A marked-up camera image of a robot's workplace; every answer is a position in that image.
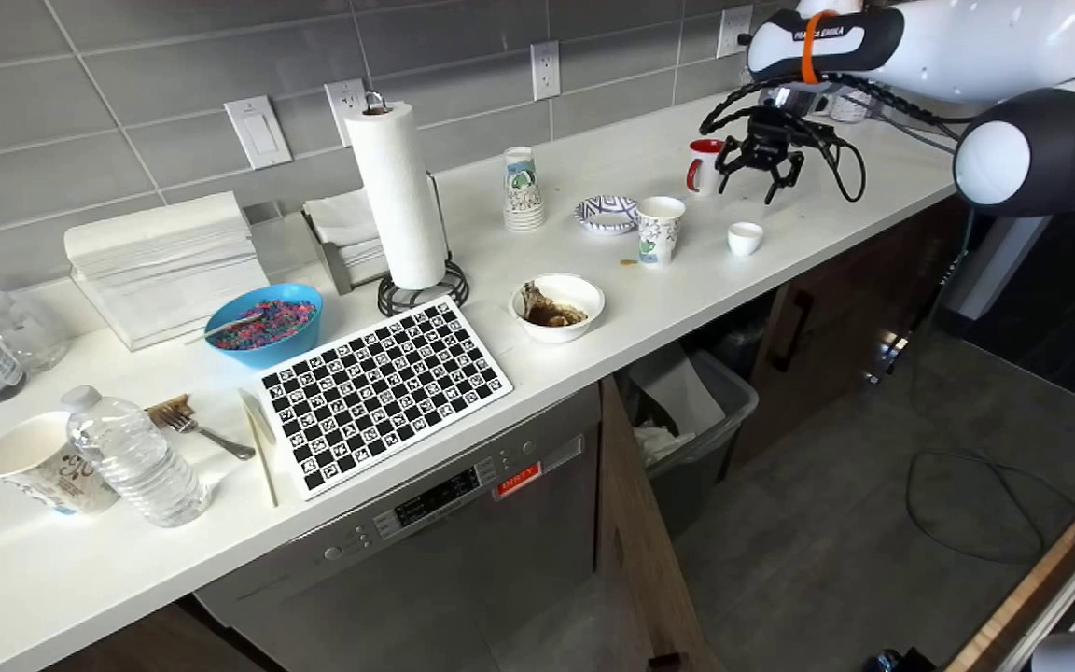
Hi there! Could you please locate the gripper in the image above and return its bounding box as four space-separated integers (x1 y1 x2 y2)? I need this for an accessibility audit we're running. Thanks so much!
716 105 806 205

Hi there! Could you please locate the patterned paper coffee cup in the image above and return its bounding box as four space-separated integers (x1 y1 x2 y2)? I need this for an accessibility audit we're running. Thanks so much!
635 196 688 268

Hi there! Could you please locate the large printed paper cup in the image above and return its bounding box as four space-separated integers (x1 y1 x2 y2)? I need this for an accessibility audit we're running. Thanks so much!
0 411 120 517

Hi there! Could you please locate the small patterned plate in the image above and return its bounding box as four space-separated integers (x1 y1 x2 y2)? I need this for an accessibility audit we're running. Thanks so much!
574 195 640 235

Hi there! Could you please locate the wooden cabinet door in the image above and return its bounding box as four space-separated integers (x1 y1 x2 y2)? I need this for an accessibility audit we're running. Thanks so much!
597 373 723 672
732 198 970 469

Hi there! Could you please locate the stack of paper cups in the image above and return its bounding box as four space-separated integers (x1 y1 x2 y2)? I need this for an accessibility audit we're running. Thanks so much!
502 146 546 233

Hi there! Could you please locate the white bowl with brown food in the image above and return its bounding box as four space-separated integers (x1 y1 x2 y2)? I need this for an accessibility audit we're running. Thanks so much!
509 272 607 343

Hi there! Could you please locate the grey waste bin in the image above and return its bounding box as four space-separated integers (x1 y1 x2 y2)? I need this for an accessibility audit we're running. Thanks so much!
624 345 761 539

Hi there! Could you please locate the paper towel roll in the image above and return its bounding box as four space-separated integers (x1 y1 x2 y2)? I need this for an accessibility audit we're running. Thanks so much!
344 101 450 291

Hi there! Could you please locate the red magnet sign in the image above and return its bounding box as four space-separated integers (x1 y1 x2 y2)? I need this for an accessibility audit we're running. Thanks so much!
492 461 543 500

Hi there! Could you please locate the napkin holder with napkins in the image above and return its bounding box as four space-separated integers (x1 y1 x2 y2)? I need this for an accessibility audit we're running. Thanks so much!
301 187 391 296

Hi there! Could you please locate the checkered calibration board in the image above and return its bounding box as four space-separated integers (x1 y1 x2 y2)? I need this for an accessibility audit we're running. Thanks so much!
257 296 514 501

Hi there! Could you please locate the dishwasher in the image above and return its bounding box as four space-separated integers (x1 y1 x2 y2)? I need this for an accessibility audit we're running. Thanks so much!
193 383 603 672

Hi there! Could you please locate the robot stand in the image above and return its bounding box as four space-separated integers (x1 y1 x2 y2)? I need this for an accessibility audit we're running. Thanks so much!
943 502 1075 672

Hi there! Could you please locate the blue bowl with colourful beads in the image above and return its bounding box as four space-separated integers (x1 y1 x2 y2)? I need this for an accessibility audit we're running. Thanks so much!
203 283 325 370

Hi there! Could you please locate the spoon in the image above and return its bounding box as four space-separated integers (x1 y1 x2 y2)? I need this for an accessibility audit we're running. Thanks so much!
184 312 265 346

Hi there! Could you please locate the white plastic knife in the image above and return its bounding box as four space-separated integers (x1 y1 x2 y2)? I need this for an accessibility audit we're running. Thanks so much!
238 387 278 446

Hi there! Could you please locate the wooden stir stick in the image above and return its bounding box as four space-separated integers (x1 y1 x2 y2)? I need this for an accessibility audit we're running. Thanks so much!
248 415 280 509

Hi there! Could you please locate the stack of white paper towels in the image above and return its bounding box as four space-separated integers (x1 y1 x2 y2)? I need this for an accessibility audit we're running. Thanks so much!
63 191 271 353

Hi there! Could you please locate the metal fork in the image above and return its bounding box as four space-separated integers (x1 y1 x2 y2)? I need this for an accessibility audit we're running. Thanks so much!
157 405 258 462

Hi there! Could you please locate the brown scrap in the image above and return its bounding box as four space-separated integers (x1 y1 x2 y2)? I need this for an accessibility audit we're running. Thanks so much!
145 393 194 429

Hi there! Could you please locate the clear plastic water bottle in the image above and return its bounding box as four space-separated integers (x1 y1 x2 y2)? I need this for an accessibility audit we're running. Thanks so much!
61 385 214 529

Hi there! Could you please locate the clear glass jar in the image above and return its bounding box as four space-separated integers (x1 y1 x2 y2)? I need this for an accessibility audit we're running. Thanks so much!
0 263 71 375

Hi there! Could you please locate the white mug with red handle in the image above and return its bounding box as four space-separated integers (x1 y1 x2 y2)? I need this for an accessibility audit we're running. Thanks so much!
685 139 731 196

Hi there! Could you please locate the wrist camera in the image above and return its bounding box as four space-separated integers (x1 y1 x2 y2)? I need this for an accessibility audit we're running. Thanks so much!
760 86 830 119

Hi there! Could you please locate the wall socket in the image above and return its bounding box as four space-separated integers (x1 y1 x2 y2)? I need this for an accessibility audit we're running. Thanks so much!
324 77 370 148
716 4 756 60
529 39 563 102

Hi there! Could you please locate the black cabinet door handle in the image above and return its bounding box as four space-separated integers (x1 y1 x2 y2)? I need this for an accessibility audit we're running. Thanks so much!
770 288 817 373

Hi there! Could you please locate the black wire towel holder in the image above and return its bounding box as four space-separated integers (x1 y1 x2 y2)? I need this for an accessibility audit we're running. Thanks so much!
363 89 471 319

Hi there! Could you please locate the black cable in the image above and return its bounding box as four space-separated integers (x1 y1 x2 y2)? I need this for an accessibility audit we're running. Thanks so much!
904 446 1075 567

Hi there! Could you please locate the wall switch plate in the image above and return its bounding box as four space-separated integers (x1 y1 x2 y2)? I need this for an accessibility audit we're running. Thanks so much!
223 94 294 171

